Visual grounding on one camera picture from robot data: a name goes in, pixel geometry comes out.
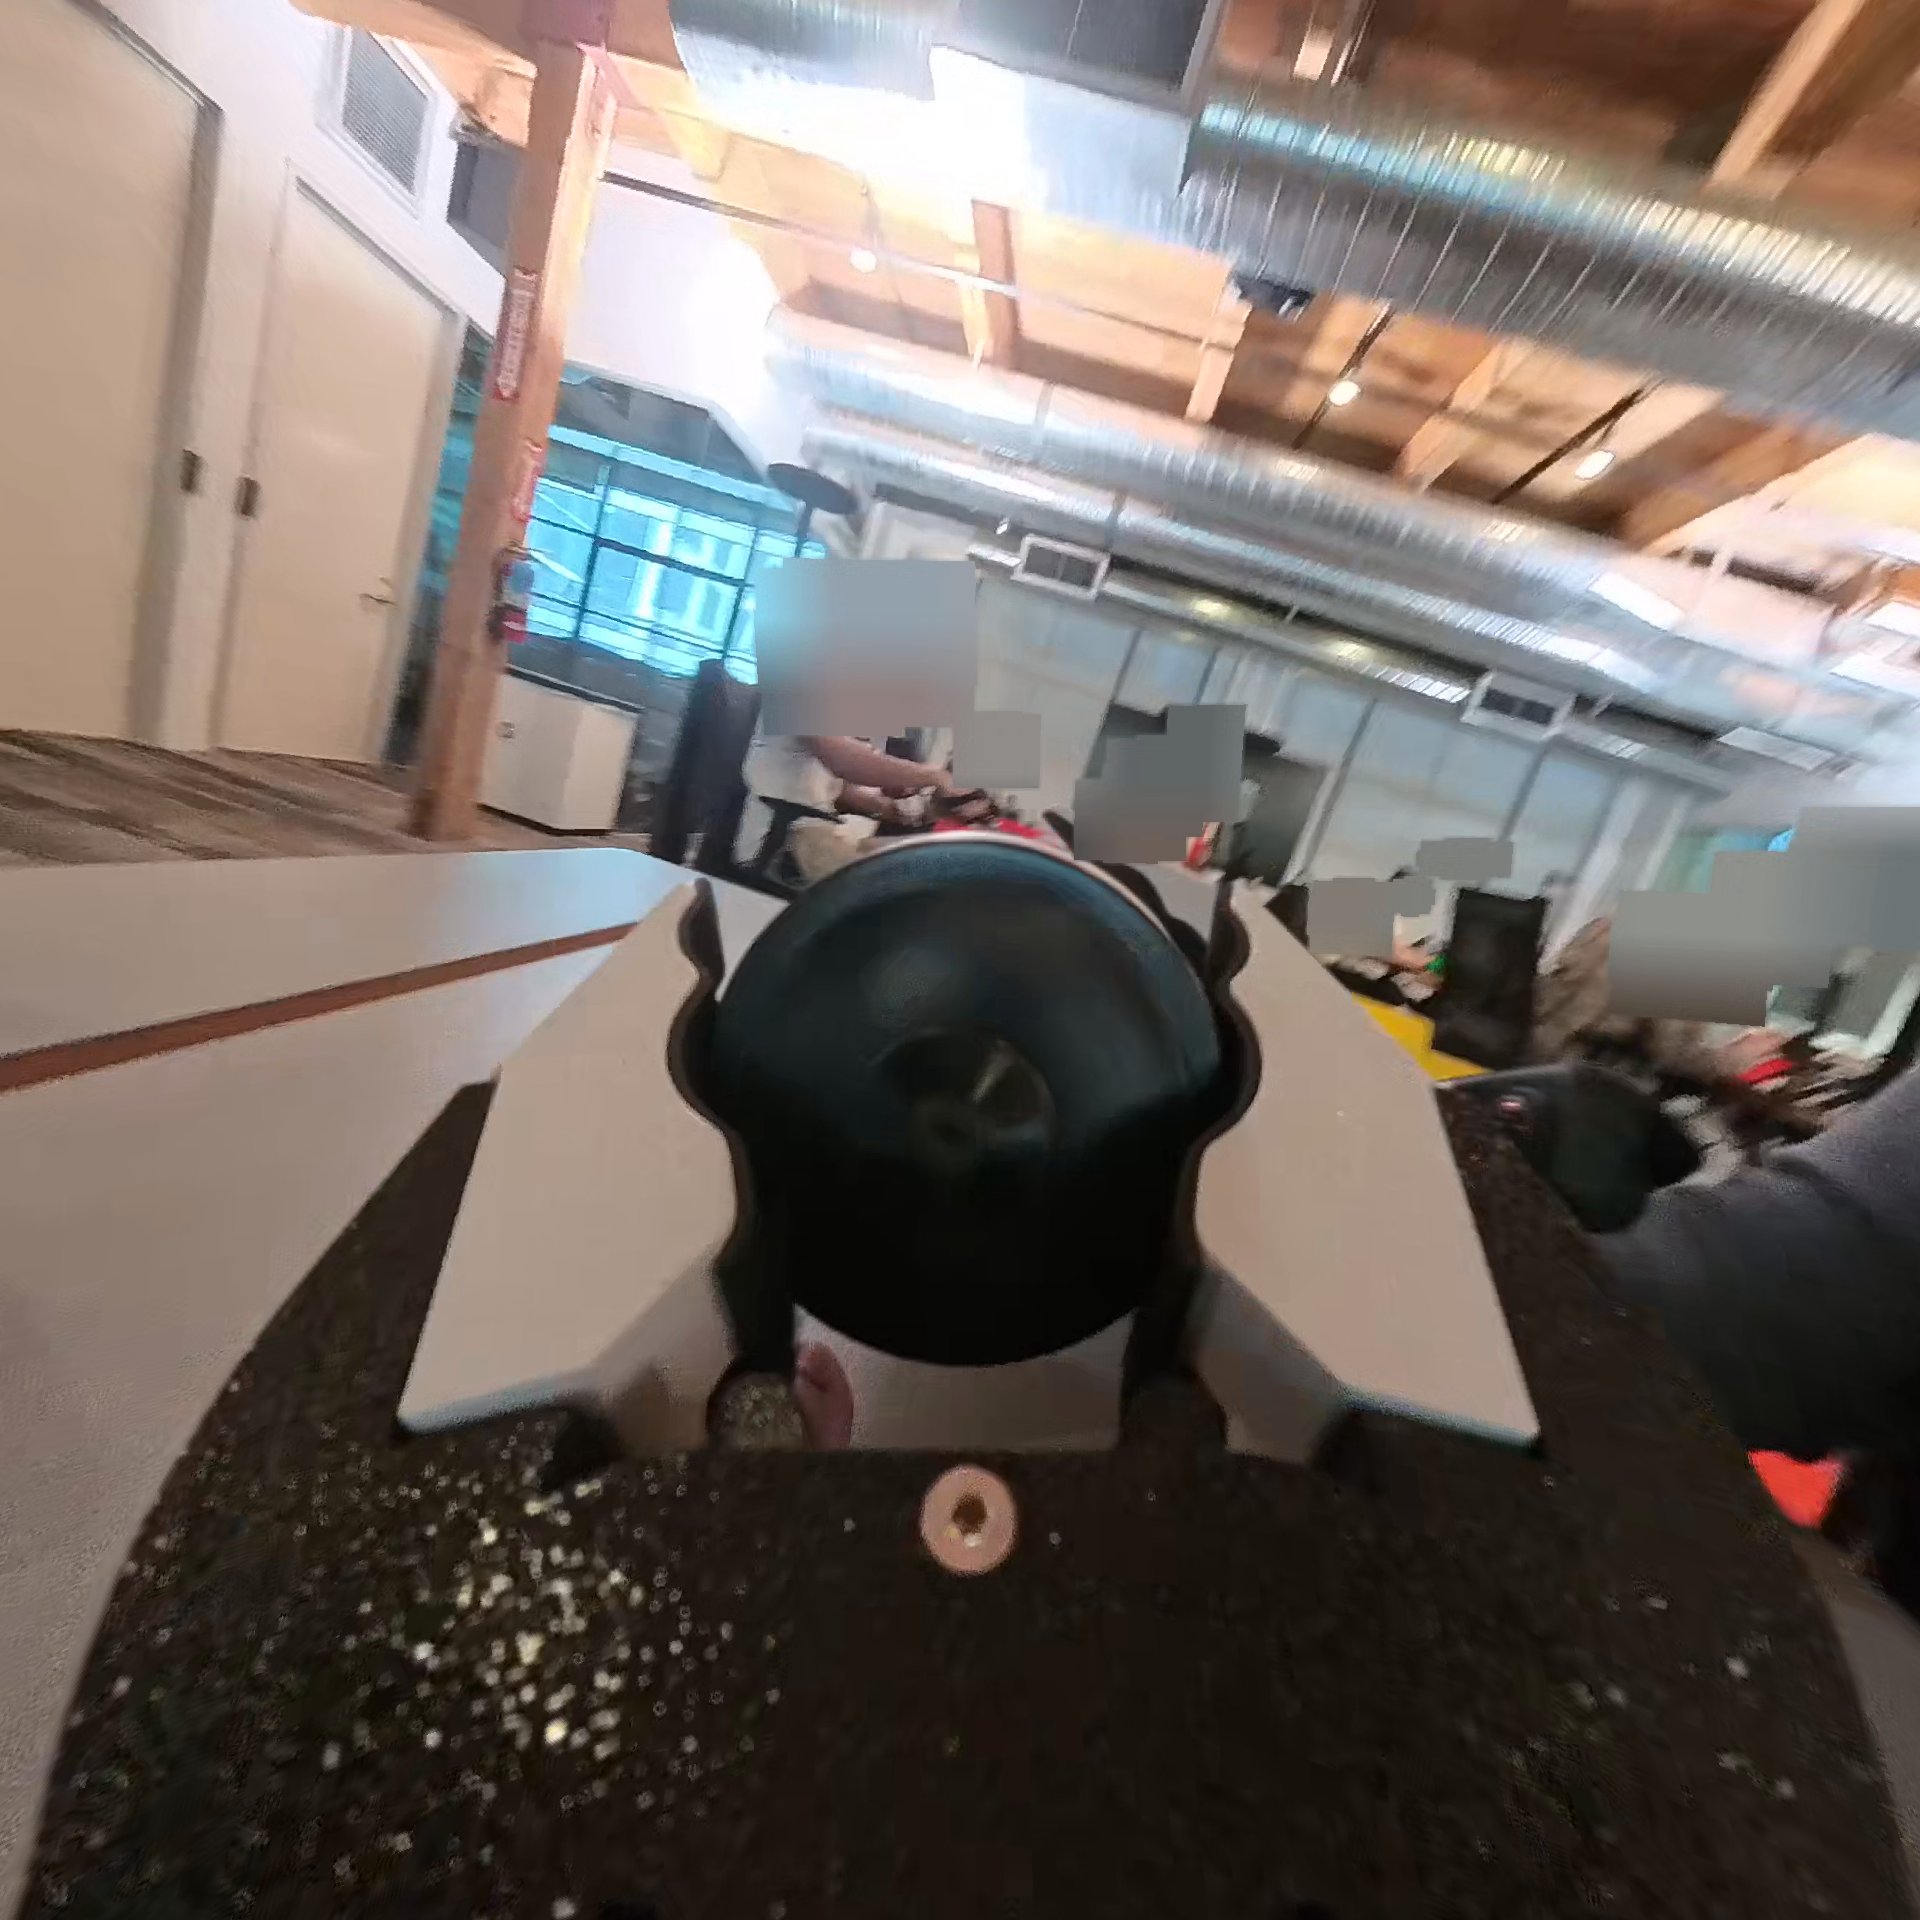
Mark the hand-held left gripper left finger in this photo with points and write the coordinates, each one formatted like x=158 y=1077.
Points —
x=586 y=1201

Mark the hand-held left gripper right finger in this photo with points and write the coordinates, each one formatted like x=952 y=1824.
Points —
x=1336 y=1201

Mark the white bottle with black lid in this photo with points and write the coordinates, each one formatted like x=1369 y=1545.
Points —
x=961 y=1051

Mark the person's right forearm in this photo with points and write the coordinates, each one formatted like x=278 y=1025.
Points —
x=1786 y=1289

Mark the yellow bin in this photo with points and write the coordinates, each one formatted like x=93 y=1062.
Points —
x=1411 y=1036

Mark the black office chair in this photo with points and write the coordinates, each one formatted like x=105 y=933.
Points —
x=1499 y=975
x=720 y=780

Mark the red container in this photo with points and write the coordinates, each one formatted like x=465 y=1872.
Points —
x=1799 y=1484

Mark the white recycling cabinet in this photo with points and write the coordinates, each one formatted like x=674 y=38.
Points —
x=557 y=751

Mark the red fire extinguisher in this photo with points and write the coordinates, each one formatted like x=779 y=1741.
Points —
x=512 y=599

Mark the large window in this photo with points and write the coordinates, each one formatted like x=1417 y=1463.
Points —
x=645 y=556

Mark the white door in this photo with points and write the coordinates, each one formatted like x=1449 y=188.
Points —
x=89 y=452
x=329 y=525

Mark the wooden post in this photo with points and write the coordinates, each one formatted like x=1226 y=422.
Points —
x=481 y=599

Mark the silver ceiling duct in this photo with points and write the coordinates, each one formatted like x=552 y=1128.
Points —
x=1200 y=495
x=1499 y=225

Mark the wall air vent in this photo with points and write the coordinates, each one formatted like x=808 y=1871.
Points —
x=383 y=105

